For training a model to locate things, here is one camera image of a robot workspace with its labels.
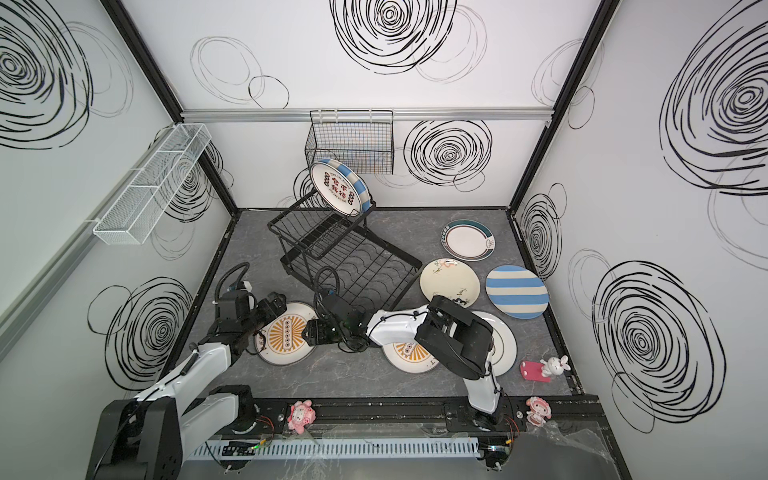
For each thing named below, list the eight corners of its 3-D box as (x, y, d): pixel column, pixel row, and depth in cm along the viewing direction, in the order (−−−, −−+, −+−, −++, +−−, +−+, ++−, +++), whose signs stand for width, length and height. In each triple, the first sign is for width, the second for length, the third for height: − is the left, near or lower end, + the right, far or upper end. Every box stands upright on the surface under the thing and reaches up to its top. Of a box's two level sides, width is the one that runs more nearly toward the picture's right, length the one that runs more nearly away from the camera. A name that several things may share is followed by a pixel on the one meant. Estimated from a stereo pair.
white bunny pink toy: (521, 382, 81) (533, 373, 74) (517, 365, 84) (528, 355, 77) (557, 382, 81) (573, 373, 74) (551, 365, 84) (566, 355, 77)
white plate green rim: (443, 261, 107) (444, 257, 105) (438, 223, 118) (439, 219, 117) (499, 261, 107) (501, 257, 105) (488, 223, 118) (489, 219, 117)
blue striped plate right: (493, 319, 93) (495, 316, 91) (481, 268, 105) (482, 264, 103) (554, 319, 93) (558, 316, 91) (535, 267, 105) (538, 264, 103)
